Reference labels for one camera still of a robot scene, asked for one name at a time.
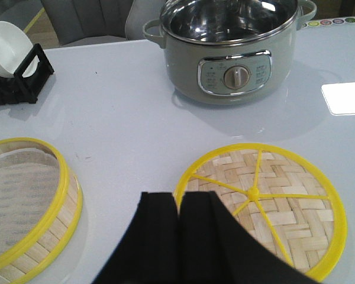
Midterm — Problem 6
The woven bamboo steamer lid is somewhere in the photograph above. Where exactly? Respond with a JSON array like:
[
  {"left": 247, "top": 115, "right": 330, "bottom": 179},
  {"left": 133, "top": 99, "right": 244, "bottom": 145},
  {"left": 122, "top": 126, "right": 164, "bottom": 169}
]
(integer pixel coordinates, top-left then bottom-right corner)
[{"left": 174, "top": 143, "right": 347, "bottom": 281}]

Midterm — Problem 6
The black bowl rack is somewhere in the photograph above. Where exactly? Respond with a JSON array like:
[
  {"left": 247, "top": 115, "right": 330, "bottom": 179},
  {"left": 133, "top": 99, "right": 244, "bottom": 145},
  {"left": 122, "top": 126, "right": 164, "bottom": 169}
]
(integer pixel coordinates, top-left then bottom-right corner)
[{"left": 0, "top": 43, "right": 54, "bottom": 105}]

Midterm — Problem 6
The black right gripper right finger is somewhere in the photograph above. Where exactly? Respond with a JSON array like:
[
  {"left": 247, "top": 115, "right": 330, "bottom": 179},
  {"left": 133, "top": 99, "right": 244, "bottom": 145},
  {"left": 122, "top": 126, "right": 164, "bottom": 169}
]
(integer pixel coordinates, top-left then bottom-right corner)
[{"left": 180, "top": 192, "right": 315, "bottom": 283}]

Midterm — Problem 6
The white steamer liner cloth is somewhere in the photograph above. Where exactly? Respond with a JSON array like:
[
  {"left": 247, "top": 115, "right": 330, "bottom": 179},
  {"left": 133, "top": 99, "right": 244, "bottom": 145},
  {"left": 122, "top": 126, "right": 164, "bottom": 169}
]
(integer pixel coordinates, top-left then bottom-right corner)
[{"left": 0, "top": 148, "right": 60, "bottom": 255}]

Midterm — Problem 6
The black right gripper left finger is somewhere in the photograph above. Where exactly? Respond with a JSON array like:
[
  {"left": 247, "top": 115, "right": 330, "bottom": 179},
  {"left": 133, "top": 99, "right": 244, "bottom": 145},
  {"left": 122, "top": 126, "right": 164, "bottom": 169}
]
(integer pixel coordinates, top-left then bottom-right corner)
[{"left": 93, "top": 192, "right": 179, "bottom": 283}]

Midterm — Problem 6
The grey chair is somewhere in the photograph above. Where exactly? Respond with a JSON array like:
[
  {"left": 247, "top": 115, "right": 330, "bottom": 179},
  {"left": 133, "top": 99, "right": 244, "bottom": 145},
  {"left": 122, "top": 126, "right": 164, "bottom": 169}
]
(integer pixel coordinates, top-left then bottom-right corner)
[
  {"left": 125, "top": 0, "right": 166, "bottom": 40},
  {"left": 41, "top": 0, "right": 133, "bottom": 47}
]

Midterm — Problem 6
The white bowl right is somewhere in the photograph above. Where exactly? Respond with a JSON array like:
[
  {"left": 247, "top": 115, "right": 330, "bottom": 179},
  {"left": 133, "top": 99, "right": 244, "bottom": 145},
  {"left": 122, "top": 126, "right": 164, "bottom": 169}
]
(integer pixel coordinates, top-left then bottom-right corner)
[{"left": 0, "top": 21, "right": 33, "bottom": 78}]

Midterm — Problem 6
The grey chair right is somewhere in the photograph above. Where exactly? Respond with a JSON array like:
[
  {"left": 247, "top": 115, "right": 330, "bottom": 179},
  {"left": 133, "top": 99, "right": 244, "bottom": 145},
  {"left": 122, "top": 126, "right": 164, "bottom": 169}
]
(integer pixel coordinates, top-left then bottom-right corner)
[{"left": 125, "top": 0, "right": 166, "bottom": 40}]

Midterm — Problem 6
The grey chair left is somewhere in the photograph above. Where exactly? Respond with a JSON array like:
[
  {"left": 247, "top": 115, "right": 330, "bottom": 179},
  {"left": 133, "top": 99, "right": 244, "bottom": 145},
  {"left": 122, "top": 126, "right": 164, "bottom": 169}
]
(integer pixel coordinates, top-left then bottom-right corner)
[{"left": 41, "top": 0, "right": 133, "bottom": 47}]

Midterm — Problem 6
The grey-green electric cooking pot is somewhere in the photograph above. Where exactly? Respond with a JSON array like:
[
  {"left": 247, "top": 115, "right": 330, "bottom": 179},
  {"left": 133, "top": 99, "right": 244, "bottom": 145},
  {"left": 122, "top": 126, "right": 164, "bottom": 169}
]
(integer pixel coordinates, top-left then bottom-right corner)
[{"left": 143, "top": 1, "right": 317, "bottom": 105}]

